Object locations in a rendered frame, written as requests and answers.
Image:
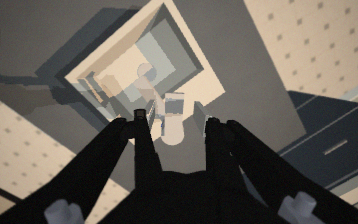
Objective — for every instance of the beige rectangular sink basin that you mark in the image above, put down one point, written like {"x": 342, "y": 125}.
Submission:
{"x": 155, "y": 43}

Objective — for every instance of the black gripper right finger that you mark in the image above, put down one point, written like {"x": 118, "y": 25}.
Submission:
{"x": 284, "y": 189}

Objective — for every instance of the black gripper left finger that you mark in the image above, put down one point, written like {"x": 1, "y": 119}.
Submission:
{"x": 70, "y": 196}

